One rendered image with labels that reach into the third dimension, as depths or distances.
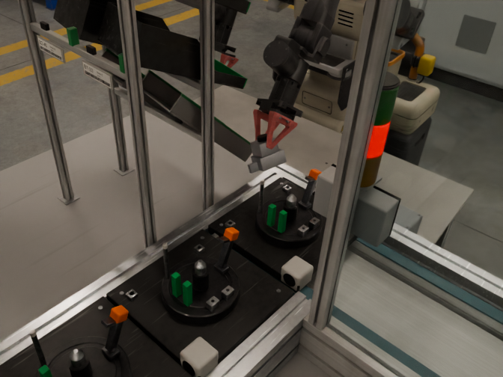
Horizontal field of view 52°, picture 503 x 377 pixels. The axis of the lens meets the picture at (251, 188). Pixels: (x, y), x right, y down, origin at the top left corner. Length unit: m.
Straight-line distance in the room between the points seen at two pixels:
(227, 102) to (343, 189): 1.07
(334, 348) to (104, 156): 0.86
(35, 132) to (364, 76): 2.86
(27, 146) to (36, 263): 2.07
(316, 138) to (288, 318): 0.77
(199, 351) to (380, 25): 0.55
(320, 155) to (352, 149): 0.83
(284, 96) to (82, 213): 0.56
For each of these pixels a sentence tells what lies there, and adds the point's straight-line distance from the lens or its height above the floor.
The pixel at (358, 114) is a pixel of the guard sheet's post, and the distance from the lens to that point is 0.65.
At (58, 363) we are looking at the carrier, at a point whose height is 0.99.
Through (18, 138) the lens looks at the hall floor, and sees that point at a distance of 3.33.
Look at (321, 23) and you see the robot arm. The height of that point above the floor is 1.31.
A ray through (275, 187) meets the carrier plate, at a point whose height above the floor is 0.97.
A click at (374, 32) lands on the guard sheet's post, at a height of 1.49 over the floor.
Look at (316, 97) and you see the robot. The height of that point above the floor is 0.86.
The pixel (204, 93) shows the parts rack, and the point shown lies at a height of 1.22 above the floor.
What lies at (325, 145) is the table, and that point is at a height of 0.86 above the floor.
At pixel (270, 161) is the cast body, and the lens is 1.12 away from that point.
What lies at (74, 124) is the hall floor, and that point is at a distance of 3.38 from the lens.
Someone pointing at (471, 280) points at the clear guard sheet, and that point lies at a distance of 0.71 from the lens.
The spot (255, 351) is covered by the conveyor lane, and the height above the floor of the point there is 0.96.
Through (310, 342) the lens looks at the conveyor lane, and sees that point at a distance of 0.97.
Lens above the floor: 1.70
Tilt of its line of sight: 38 degrees down
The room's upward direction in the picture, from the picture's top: 3 degrees clockwise
